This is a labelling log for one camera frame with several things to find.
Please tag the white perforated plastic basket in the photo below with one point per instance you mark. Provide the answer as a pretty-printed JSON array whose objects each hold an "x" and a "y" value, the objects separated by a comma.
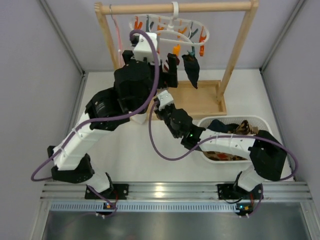
[{"x": 253, "y": 120}]

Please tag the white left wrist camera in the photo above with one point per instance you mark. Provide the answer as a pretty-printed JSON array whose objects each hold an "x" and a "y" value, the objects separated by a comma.
[{"x": 142, "y": 50}]

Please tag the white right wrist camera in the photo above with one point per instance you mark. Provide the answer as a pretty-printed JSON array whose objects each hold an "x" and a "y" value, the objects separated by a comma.
[{"x": 164, "y": 99}]

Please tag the wooden clothes rack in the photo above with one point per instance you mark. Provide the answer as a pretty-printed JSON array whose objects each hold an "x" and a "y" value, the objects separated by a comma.
[{"x": 209, "y": 99}]

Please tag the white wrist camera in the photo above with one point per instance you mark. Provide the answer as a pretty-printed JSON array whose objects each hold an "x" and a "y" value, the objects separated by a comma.
[
  {"x": 142, "y": 50},
  {"x": 164, "y": 99}
]

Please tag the argyle patterned sock in basket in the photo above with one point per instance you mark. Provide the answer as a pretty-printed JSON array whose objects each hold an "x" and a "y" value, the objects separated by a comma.
[{"x": 244, "y": 128}]

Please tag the white hanging cloth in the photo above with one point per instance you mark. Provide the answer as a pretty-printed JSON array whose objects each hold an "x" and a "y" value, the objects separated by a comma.
[{"x": 139, "y": 118}]

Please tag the dark navy sock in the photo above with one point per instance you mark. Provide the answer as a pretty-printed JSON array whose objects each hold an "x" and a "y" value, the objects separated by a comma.
[{"x": 192, "y": 69}]

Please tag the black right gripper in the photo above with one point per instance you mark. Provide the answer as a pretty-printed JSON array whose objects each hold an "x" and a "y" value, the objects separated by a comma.
[{"x": 160, "y": 113}]

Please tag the white plastic clip hanger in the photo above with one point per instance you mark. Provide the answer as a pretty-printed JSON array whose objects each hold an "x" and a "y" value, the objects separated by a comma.
[{"x": 172, "y": 29}]

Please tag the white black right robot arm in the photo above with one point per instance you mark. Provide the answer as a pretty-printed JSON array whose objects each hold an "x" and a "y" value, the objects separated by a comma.
[{"x": 266, "y": 154}]

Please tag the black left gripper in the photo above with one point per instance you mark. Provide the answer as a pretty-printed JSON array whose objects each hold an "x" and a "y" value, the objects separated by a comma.
[{"x": 163, "y": 78}]

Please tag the navy sock with bear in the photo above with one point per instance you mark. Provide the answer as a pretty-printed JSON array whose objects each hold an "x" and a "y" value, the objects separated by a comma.
[{"x": 218, "y": 126}]

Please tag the aluminium rail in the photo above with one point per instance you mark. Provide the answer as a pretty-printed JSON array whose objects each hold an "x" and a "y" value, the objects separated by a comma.
[{"x": 287, "y": 191}]

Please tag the perforated cable tray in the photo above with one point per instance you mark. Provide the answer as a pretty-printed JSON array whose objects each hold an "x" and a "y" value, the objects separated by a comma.
[{"x": 144, "y": 207}]

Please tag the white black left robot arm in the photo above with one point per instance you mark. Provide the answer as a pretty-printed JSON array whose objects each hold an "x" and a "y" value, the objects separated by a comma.
[{"x": 108, "y": 109}]

